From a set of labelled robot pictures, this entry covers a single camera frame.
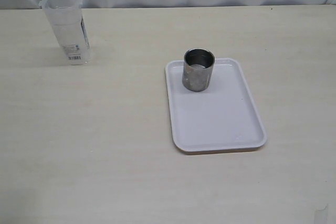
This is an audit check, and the stainless steel cup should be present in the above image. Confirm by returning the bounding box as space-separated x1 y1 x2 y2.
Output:
182 48 215 92

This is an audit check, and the clear plastic water bottle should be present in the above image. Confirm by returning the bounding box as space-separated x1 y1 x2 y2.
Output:
39 0 91 65

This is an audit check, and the white plastic tray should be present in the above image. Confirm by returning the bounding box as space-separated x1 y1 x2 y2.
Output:
165 58 267 153

